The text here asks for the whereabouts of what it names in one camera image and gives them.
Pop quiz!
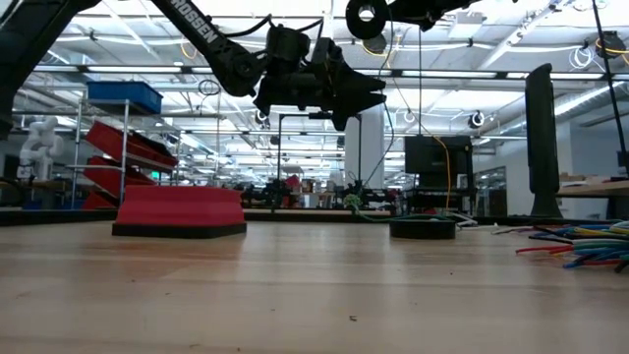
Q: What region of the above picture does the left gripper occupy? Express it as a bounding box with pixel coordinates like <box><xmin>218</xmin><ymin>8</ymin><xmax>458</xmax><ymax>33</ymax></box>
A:
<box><xmin>253</xmin><ymin>36</ymin><xmax>388</xmax><ymax>133</ymax></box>

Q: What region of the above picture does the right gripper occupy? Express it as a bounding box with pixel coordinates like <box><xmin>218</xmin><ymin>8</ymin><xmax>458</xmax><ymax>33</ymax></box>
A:
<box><xmin>385</xmin><ymin>0</ymin><xmax>482</xmax><ymax>32</ymax></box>

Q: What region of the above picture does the black plastic spool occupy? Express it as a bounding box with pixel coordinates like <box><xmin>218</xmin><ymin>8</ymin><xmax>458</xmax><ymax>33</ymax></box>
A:
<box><xmin>345</xmin><ymin>0</ymin><xmax>390</xmax><ymax>41</ymax></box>

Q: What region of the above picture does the white cord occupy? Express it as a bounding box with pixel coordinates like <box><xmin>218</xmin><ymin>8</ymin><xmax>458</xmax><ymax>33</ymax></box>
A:
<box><xmin>451</xmin><ymin>211</ymin><xmax>522</xmax><ymax>235</ymax></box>

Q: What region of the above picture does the white round pillar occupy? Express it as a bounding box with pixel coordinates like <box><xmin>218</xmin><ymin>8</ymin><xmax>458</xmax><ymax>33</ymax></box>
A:
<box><xmin>344</xmin><ymin>105</ymin><xmax>386</xmax><ymax>191</ymax></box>

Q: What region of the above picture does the black monitor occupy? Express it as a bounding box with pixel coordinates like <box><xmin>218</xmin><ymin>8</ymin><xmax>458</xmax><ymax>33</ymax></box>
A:
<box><xmin>403</xmin><ymin>134</ymin><xmax>475</xmax><ymax>189</ymax></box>

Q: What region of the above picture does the black bench robot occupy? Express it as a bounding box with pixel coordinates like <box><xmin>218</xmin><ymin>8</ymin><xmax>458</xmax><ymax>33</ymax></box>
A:
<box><xmin>341</xmin><ymin>177</ymin><xmax>395</xmax><ymax>210</ymax></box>
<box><xmin>240</xmin><ymin>177</ymin><xmax>301</xmax><ymax>208</ymax></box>

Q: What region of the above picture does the red box with black base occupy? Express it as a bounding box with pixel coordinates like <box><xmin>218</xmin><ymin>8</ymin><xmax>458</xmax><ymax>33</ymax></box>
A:
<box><xmin>111</xmin><ymin>185</ymin><xmax>248</xmax><ymax>240</ymax></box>

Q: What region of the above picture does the thin black rod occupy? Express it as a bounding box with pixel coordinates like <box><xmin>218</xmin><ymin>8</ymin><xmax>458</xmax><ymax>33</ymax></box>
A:
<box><xmin>591</xmin><ymin>0</ymin><xmax>629</xmax><ymax>179</ymax></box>

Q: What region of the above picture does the blue plastic bin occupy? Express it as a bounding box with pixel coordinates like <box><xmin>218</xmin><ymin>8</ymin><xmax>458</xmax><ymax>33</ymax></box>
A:
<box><xmin>86</xmin><ymin>79</ymin><xmax>165</xmax><ymax>115</ymax></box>

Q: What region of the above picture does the metal rack with red bins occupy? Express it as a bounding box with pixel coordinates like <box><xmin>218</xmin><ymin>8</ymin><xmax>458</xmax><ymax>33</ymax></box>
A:
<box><xmin>67</xmin><ymin>96</ymin><xmax>181</xmax><ymax>210</ymax></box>

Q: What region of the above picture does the wooden side table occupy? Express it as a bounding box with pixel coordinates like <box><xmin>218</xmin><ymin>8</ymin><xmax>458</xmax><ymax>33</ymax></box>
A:
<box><xmin>554</xmin><ymin>180</ymin><xmax>629</xmax><ymax>220</ymax></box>

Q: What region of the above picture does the black ceiling cable reel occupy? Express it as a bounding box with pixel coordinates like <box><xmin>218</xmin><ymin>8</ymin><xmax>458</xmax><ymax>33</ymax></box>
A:
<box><xmin>363</xmin><ymin>34</ymin><xmax>390</xmax><ymax>56</ymax></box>
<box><xmin>592</xmin><ymin>29</ymin><xmax>629</xmax><ymax>61</ymax></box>

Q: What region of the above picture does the black frame stand with camera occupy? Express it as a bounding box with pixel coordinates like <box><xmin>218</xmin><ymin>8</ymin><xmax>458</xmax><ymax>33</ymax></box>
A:
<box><xmin>276</xmin><ymin>111</ymin><xmax>364</xmax><ymax>198</ymax></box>

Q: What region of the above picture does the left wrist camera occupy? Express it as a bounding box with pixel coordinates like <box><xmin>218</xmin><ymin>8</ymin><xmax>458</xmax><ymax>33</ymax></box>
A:
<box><xmin>264</xmin><ymin>24</ymin><xmax>313</xmax><ymax>66</ymax></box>

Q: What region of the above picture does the yellow cable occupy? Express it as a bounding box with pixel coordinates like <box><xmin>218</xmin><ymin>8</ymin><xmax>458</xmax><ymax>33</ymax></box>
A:
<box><xmin>361</xmin><ymin>38</ymin><xmax>453</xmax><ymax>210</ymax></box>

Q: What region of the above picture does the black upright post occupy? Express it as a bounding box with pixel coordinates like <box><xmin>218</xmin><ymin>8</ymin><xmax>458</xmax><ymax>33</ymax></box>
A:
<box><xmin>524</xmin><ymin>63</ymin><xmax>564</xmax><ymax>219</ymax></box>

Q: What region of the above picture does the bundle of coloured wires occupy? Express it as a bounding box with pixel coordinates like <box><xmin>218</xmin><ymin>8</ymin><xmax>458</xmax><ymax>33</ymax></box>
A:
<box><xmin>514</xmin><ymin>219</ymin><xmax>629</xmax><ymax>275</ymax></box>

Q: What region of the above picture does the green cable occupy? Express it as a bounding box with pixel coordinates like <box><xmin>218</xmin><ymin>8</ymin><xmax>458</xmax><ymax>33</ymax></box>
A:
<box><xmin>0</xmin><ymin>206</ymin><xmax>610</xmax><ymax>227</ymax></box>

